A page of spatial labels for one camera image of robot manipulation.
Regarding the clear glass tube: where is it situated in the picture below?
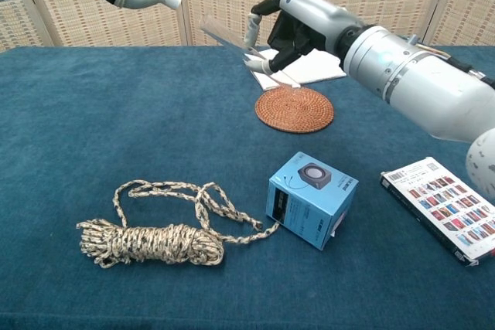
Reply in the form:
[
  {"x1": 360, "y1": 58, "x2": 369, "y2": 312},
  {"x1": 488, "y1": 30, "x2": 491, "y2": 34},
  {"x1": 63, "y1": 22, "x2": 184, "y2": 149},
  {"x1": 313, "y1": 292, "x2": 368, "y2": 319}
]
[{"x1": 200, "y1": 13, "x2": 302, "y2": 90}]

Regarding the round woven rattan coaster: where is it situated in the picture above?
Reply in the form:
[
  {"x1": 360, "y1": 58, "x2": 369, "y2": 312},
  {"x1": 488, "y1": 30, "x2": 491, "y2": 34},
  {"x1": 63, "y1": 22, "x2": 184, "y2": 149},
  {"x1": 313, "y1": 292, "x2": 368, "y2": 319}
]
[{"x1": 254, "y1": 85, "x2": 336, "y2": 134}]

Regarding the beige speckled rope bundle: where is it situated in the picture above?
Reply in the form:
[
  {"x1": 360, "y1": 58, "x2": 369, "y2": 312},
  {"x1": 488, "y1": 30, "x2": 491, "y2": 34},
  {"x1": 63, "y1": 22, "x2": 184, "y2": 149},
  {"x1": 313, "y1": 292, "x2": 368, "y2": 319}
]
[{"x1": 75, "y1": 179, "x2": 281, "y2": 270}]

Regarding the white box with picture grid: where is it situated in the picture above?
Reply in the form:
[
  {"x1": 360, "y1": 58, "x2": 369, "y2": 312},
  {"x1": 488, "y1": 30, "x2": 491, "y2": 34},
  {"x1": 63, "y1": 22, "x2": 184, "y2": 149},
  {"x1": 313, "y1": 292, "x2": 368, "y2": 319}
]
[{"x1": 379, "y1": 156, "x2": 495, "y2": 268}]

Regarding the white folded cloth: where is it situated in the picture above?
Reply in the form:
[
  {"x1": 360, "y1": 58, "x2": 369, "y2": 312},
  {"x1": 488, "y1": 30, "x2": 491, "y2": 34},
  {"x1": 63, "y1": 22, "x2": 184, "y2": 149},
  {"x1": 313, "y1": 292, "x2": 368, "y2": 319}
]
[{"x1": 241, "y1": 46, "x2": 348, "y2": 92}]

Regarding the blue table cloth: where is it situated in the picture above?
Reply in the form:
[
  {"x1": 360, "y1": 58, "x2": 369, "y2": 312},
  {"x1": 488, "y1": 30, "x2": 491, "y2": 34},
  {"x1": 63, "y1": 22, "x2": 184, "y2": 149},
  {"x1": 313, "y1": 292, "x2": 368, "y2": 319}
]
[{"x1": 0, "y1": 45, "x2": 495, "y2": 330}]

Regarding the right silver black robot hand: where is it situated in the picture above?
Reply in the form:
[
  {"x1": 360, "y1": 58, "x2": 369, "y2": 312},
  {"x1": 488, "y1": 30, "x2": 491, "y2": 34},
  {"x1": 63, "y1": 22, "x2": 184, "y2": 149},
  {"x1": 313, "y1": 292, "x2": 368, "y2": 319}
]
[{"x1": 242, "y1": 0, "x2": 365, "y2": 77}]

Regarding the blue speaker box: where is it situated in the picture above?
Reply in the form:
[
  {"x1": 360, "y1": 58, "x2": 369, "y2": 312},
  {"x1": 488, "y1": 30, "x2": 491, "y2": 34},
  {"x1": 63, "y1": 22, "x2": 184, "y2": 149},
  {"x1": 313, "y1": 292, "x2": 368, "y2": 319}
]
[{"x1": 265, "y1": 151, "x2": 360, "y2": 252}]

